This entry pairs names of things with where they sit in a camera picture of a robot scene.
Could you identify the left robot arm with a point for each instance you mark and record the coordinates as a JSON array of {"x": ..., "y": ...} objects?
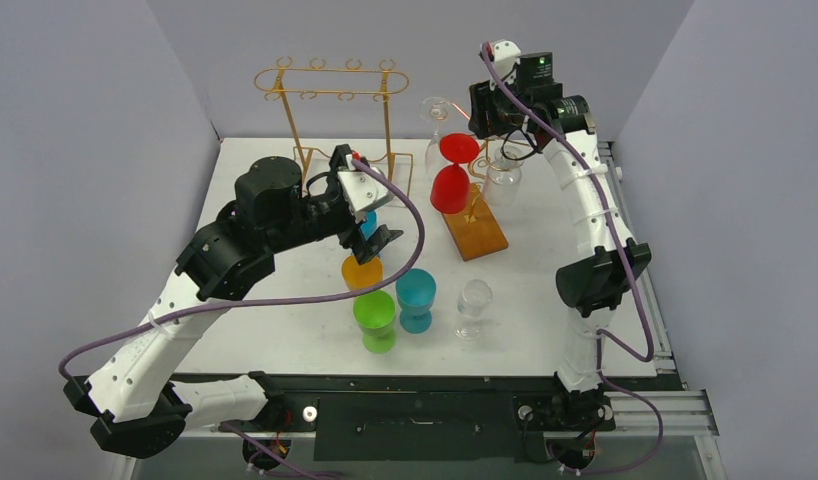
[{"x": 138, "y": 406}]

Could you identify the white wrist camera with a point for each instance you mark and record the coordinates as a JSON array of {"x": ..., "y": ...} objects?
[
  {"x": 504, "y": 56},
  {"x": 362, "y": 192}
]

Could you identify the blue plastic goblet rear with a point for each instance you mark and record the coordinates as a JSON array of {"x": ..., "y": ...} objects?
[{"x": 369, "y": 222}]

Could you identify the green plastic goblet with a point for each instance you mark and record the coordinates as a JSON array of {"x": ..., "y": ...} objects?
[{"x": 374, "y": 314}]

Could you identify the gold rectangular wire glass rack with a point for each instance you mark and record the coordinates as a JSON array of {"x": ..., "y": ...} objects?
[{"x": 286, "y": 80}]

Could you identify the clear wine glass amber tint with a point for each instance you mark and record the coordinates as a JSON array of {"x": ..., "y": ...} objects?
[{"x": 435, "y": 111}]

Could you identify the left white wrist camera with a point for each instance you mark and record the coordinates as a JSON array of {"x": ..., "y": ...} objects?
[{"x": 362, "y": 192}]

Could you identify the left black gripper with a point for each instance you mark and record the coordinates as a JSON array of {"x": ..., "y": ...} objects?
[{"x": 353, "y": 238}]

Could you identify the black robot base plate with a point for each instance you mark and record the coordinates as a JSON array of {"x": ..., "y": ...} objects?
[{"x": 431, "y": 418}]

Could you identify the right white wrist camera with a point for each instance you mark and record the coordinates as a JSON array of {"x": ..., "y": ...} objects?
[{"x": 504, "y": 56}]

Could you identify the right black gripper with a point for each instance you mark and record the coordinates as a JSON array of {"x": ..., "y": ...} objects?
[{"x": 479, "y": 110}]

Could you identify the gold tree rack wooden base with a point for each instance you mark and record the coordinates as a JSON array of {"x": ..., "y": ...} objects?
[{"x": 475, "y": 230}]

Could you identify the red plastic goblet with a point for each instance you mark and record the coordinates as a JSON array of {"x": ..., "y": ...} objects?
[{"x": 450, "y": 157}]

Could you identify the clear glass tumbler goblet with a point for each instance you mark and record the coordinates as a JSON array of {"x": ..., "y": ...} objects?
[{"x": 503, "y": 176}]

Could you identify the clear wine glass front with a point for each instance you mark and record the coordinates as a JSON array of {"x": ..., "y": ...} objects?
[{"x": 474, "y": 299}]

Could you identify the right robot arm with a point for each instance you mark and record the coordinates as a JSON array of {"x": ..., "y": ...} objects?
[{"x": 599, "y": 288}]

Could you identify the teal plastic goblet front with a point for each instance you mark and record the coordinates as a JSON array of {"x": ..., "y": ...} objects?
[{"x": 416, "y": 292}]

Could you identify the orange plastic goblet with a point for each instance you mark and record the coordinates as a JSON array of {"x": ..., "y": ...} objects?
[{"x": 358, "y": 276}]

